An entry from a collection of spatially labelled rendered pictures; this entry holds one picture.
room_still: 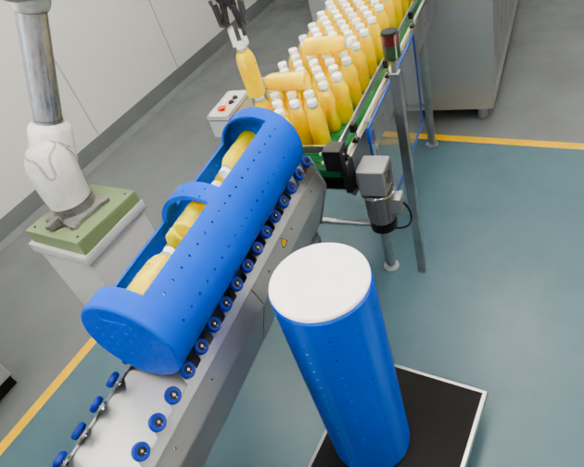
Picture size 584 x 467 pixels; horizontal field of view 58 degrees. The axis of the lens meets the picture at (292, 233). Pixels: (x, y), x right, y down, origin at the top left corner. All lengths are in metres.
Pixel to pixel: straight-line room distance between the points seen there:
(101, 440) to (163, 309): 0.39
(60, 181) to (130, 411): 0.84
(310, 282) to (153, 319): 0.41
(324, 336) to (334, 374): 0.17
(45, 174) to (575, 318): 2.18
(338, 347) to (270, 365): 1.21
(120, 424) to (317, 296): 0.60
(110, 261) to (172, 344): 0.77
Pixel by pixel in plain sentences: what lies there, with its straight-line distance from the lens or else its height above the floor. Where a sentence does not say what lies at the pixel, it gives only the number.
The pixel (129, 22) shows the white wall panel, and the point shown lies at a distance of 5.14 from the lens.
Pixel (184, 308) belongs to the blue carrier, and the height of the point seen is 1.14.
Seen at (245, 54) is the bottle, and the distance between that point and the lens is 2.02.
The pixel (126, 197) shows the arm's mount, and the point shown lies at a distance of 2.02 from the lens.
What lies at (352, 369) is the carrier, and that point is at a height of 0.81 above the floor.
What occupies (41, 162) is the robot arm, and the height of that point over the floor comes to 1.30.
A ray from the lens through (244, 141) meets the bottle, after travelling 1.84.
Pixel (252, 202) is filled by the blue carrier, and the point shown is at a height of 1.13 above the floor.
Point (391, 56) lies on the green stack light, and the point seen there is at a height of 1.18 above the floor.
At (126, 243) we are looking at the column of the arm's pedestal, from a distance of 2.06.
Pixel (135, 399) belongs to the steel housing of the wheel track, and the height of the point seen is 0.93.
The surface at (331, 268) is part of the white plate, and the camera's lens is 1.42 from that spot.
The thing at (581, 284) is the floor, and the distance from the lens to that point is 2.73.
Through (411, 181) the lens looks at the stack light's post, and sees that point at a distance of 2.36.
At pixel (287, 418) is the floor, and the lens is 2.42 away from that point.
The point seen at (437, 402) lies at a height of 0.15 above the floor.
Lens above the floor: 2.05
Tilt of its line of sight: 40 degrees down
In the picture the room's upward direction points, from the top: 20 degrees counter-clockwise
